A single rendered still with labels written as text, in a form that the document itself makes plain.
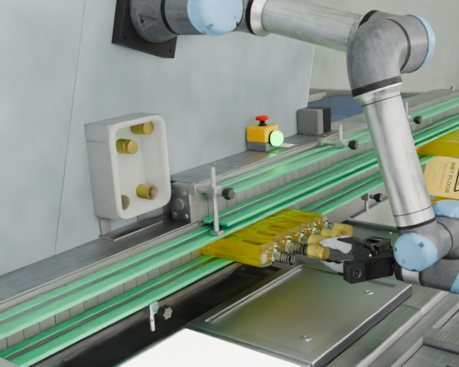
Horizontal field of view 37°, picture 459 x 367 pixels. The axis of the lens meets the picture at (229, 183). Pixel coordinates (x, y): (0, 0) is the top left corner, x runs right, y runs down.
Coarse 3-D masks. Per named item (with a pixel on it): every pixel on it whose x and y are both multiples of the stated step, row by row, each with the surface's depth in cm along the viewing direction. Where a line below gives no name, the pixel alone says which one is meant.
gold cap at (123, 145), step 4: (120, 140) 163; (124, 140) 163; (128, 140) 162; (132, 140) 162; (116, 144) 163; (120, 144) 162; (124, 144) 162; (128, 144) 161; (132, 144) 162; (136, 144) 163; (116, 148) 163; (120, 148) 162; (124, 148) 162; (128, 148) 161; (132, 148) 162; (136, 148) 163; (120, 152) 164; (124, 152) 163; (128, 152) 162; (132, 152) 162
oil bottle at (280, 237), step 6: (246, 228) 174; (252, 228) 174; (258, 228) 174; (264, 228) 173; (246, 234) 172; (252, 234) 171; (258, 234) 170; (264, 234) 169; (270, 234) 168; (276, 234) 168; (282, 234) 168; (288, 234) 169; (276, 240) 167; (282, 240) 167; (288, 240) 167; (282, 246) 167
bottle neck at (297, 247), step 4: (288, 244) 167; (292, 244) 166; (296, 244) 166; (300, 244) 165; (304, 244) 165; (288, 248) 167; (292, 248) 166; (296, 248) 165; (300, 248) 164; (304, 248) 166; (292, 252) 166; (296, 252) 165; (300, 252) 165; (304, 252) 166
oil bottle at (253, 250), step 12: (216, 240) 171; (228, 240) 169; (240, 240) 167; (252, 240) 167; (264, 240) 166; (204, 252) 175; (216, 252) 172; (228, 252) 169; (240, 252) 167; (252, 252) 164; (264, 252) 162; (252, 264) 165; (264, 264) 163
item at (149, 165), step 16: (112, 128) 153; (128, 128) 166; (160, 128) 166; (112, 144) 153; (144, 144) 170; (160, 144) 167; (112, 160) 154; (128, 160) 167; (144, 160) 171; (160, 160) 168; (128, 176) 168; (144, 176) 172; (160, 176) 169; (128, 192) 169; (160, 192) 171; (128, 208) 163; (144, 208) 164
